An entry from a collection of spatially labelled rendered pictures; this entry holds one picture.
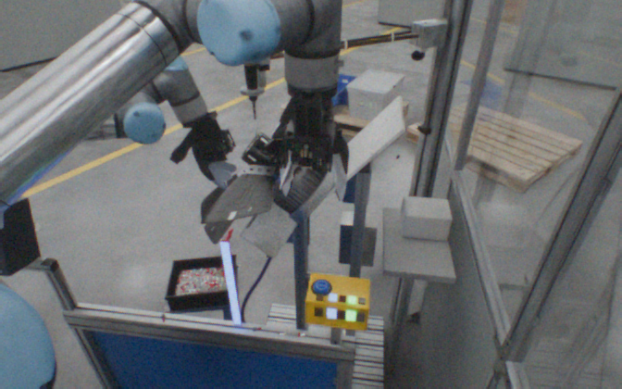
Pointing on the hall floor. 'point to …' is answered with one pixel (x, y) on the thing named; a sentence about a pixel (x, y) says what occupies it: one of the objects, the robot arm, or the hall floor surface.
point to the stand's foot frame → (368, 348)
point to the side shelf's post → (399, 324)
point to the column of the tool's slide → (420, 178)
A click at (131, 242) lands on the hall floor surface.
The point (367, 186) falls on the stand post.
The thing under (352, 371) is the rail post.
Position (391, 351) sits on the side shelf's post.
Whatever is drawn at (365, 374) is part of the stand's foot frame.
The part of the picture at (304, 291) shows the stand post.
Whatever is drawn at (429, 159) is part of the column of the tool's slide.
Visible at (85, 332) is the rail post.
